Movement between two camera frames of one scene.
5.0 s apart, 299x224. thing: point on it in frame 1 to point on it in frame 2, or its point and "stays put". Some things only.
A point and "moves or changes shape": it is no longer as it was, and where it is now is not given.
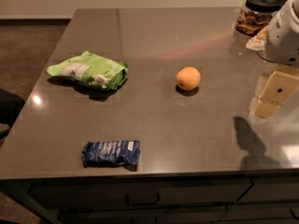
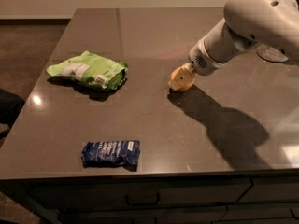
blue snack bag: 111,153 stays put
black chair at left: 11,105 stays put
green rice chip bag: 98,71 stays put
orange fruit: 188,78 moves or changes shape
